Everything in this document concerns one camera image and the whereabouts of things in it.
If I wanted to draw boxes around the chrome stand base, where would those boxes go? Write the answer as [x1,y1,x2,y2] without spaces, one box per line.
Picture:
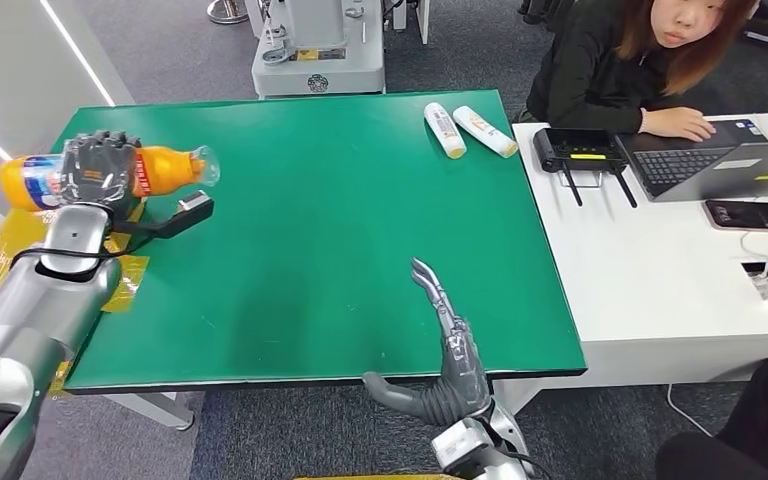
[206,0,250,26]

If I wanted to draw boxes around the green topped table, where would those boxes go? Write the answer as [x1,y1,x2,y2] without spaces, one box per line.
[52,89,588,431]

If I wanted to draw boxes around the orange bottle with clear cap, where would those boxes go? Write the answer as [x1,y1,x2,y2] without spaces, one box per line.
[0,145,221,213]

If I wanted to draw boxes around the person in black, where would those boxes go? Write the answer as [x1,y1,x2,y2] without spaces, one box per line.
[654,354,768,480]

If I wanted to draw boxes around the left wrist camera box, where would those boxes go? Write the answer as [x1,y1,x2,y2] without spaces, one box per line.
[113,190,216,241]

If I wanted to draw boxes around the white cable under desk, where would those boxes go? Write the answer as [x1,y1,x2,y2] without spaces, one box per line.
[665,384,713,439]

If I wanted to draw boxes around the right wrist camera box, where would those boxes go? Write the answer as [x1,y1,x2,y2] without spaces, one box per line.
[431,417,495,473]

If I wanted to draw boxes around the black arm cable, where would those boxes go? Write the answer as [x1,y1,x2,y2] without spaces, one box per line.
[9,243,124,285]
[489,449,554,480]

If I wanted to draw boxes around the yellow tape-wrapped cardboard box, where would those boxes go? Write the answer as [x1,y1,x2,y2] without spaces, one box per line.
[0,198,151,399]

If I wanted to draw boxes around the black router with antennas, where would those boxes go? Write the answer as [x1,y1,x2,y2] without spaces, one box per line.
[532,127,639,210]

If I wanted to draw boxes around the grey laptop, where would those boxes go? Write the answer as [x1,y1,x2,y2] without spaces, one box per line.
[615,119,768,203]

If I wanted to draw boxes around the person's hand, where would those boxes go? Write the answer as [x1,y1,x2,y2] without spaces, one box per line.
[638,105,718,143]

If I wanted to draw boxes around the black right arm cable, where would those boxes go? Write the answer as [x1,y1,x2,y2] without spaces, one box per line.
[489,449,554,480]

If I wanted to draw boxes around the white bottle with yellow cap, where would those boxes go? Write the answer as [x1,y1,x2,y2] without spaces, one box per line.
[452,105,520,160]
[422,101,468,161]

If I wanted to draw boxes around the white desk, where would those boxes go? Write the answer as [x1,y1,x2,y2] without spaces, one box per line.
[493,111,768,415]

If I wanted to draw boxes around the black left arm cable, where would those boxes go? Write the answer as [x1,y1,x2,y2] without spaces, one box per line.
[9,243,124,285]

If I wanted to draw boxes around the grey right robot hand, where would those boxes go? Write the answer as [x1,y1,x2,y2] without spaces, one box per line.
[362,257,493,427]

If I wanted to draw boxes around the white furniture legs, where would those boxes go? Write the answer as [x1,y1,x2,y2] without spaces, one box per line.
[390,0,432,46]

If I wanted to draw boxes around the black smartphone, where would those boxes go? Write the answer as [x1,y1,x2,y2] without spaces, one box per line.
[701,198,768,234]

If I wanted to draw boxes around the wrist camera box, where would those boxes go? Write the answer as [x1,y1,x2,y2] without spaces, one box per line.
[431,417,495,473]
[113,190,216,241]

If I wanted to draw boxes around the white machine base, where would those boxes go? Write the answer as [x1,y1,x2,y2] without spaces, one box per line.
[251,0,387,101]

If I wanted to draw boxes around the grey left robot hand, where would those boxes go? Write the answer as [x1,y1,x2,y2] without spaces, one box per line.
[60,130,142,217]

